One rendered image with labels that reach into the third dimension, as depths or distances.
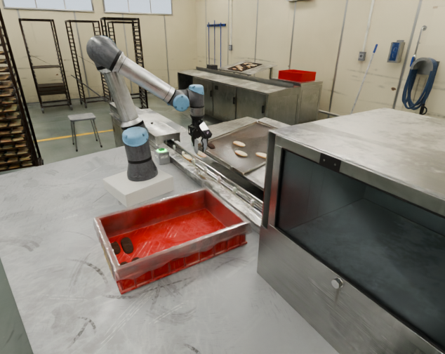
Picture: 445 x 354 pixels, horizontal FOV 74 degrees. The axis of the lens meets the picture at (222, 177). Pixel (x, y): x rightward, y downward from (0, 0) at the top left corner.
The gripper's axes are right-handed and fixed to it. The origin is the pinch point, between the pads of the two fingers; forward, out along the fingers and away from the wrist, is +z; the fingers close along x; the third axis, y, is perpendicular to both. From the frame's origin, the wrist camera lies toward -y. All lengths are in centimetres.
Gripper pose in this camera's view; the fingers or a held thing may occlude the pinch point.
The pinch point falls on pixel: (200, 151)
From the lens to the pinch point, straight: 165.3
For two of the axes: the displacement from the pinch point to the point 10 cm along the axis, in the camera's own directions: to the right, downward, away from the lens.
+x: -8.5, 2.3, -4.8
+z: 0.0, 9.0, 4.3
